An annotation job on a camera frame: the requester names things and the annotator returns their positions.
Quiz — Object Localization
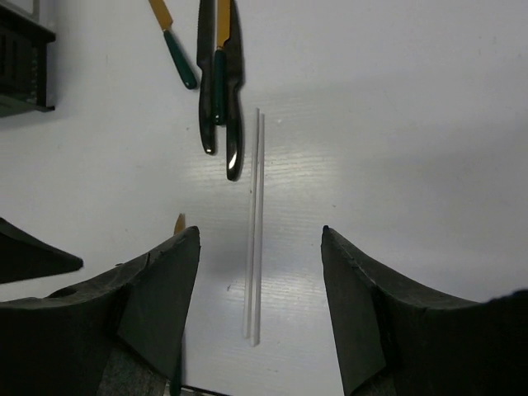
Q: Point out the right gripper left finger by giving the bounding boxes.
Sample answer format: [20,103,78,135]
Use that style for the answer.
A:
[1,226,200,395]

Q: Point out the black knife lower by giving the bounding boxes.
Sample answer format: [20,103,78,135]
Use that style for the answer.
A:
[224,1,244,182]

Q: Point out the gold knife black handle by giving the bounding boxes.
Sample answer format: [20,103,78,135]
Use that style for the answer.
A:
[213,0,230,125]

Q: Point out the black utensil caddy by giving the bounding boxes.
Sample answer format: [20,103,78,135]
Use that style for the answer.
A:
[1,1,56,118]

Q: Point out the finger of the left gripper a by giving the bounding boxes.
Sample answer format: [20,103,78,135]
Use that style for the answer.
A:
[0,218,83,284]

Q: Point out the clear glass straw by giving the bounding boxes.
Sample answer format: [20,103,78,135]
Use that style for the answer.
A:
[251,111,265,347]
[243,107,261,339]

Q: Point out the gold knife green handle far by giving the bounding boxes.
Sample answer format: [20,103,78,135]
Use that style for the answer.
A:
[148,0,198,90]

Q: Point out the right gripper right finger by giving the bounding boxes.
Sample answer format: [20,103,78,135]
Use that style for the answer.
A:
[321,227,527,395]

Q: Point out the black serrated knife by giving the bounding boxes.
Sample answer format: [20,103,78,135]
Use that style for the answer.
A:
[196,0,216,155]

